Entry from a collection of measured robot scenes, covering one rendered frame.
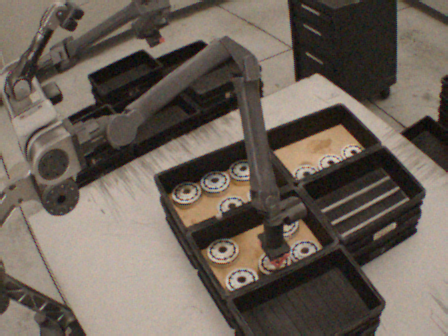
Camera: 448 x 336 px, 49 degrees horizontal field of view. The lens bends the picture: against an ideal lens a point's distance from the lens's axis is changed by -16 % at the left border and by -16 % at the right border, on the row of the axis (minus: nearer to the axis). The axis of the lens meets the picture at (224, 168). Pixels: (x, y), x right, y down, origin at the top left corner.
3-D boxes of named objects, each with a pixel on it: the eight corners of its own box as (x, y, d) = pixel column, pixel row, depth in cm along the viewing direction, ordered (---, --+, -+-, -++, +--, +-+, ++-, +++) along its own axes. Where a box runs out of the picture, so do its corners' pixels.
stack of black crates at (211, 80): (210, 160, 322) (199, 94, 292) (184, 133, 342) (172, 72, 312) (269, 130, 336) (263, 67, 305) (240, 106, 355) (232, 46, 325)
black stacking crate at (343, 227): (338, 264, 178) (341, 242, 170) (296, 209, 199) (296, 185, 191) (422, 214, 188) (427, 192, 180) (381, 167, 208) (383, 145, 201)
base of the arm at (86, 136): (72, 153, 143) (61, 118, 135) (97, 140, 146) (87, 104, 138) (82, 170, 138) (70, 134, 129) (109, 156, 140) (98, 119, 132)
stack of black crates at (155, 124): (147, 192, 309) (134, 145, 286) (124, 163, 329) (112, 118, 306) (210, 160, 322) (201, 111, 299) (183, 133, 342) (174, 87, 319)
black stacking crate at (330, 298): (271, 382, 148) (270, 368, 140) (229, 317, 168) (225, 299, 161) (381, 323, 157) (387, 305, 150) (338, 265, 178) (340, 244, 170)
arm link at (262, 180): (223, 59, 157) (240, 56, 147) (241, 56, 159) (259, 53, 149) (249, 210, 164) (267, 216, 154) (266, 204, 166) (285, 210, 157)
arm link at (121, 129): (220, 29, 155) (235, 25, 146) (247, 66, 160) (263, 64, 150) (94, 126, 143) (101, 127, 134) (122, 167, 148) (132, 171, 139)
